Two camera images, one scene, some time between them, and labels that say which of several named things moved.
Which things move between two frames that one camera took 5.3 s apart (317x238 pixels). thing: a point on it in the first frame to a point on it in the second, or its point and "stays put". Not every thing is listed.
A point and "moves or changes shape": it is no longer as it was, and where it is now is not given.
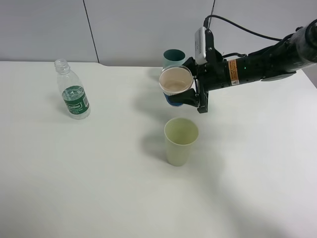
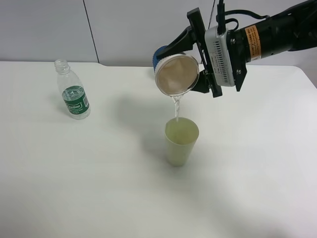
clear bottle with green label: (73, 91) stays put
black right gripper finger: (188, 97) to (202, 85)
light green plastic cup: (180, 134) stays put
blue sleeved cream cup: (173, 79) moves or changes shape
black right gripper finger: (192, 65) to (184, 43)
